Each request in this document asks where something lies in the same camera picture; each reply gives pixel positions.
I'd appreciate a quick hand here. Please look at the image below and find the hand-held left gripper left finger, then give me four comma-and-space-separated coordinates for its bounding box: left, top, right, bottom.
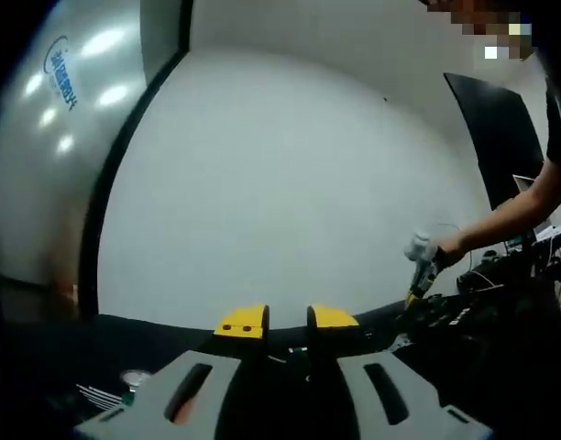
72, 302, 270, 440

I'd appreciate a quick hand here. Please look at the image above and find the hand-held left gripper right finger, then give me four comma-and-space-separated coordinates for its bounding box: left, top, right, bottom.
305, 302, 495, 440

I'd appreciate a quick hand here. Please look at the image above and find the hex key set green holder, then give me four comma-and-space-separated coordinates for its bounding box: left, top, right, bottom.
75, 382, 138, 410

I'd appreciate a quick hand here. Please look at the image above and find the person's right hand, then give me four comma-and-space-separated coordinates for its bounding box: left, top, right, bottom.
437, 235, 470, 270

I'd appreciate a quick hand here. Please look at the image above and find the open laptop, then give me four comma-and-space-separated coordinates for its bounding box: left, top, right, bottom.
511, 172, 561, 244

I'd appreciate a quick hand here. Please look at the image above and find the black monitor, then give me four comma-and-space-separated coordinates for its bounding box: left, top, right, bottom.
443, 71, 546, 213

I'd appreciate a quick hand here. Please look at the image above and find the brown wooden panel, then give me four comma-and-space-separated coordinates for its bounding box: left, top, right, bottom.
50, 269, 81, 318

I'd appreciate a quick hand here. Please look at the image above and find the frosted glass panel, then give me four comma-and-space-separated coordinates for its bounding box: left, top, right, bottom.
0, 0, 148, 286

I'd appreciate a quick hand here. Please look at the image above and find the black door frame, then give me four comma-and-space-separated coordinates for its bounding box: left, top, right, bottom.
76, 0, 193, 323

